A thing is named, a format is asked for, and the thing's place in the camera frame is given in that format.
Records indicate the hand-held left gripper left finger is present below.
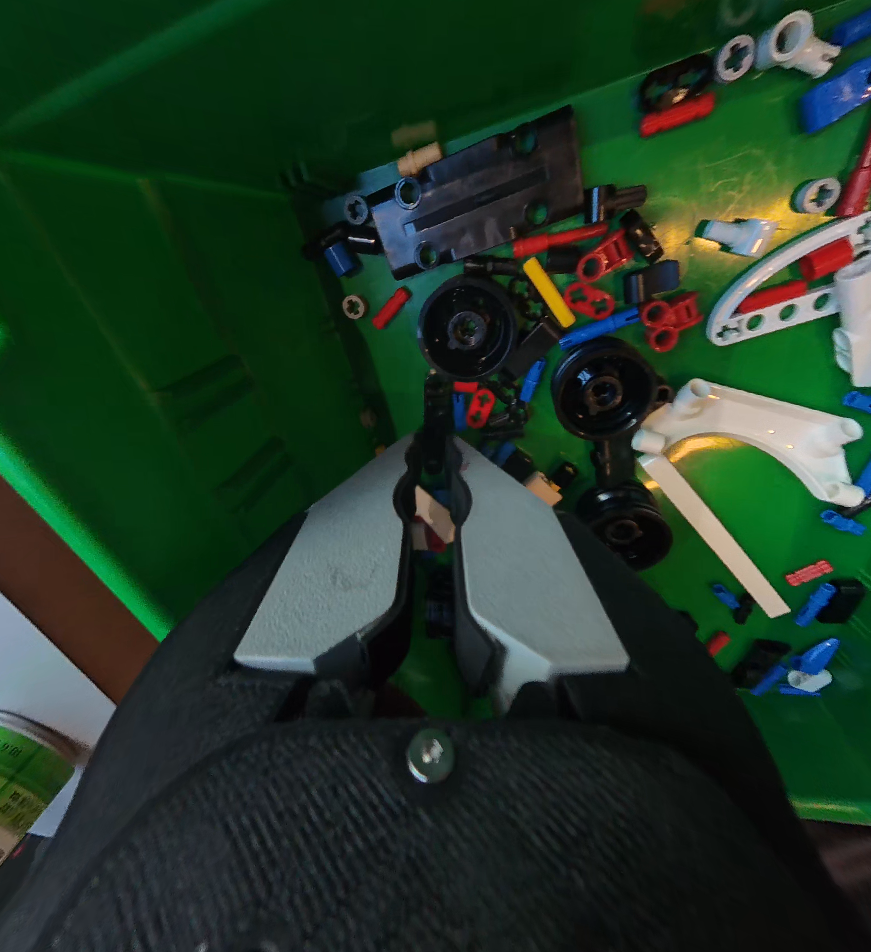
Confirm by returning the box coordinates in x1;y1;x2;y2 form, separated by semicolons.
233;433;417;676

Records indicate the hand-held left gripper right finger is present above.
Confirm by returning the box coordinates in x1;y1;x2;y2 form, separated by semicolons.
446;435;631;715

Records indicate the black toy connector piece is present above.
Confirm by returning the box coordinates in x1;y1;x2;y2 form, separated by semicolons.
422;370;460;477

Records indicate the pile of small toy bricks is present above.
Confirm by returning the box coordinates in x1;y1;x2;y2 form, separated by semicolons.
303;0;871;700

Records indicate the green plastic bin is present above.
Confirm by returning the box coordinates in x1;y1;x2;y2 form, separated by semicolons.
0;0;871;833

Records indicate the black toy wheel rim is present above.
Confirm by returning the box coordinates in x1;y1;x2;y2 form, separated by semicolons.
552;337;663;441
575;479;674;574
418;275;520;379

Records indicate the long white toy beam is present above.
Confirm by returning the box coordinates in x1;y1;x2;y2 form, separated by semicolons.
636;452;792;620

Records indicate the white curved toy arch panel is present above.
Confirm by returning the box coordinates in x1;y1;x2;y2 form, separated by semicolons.
631;378;865;508

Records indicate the white curved holed toy beam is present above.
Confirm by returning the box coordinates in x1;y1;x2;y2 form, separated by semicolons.
705;210;871;348

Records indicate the white table with wooden edge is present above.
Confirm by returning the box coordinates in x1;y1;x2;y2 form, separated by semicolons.
0;435;172;841

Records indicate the green drink can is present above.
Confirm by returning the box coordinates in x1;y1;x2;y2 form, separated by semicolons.
0;709;93;919

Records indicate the black rectangular toy panel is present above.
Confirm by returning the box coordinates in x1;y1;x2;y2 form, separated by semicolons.
370;106;585;281

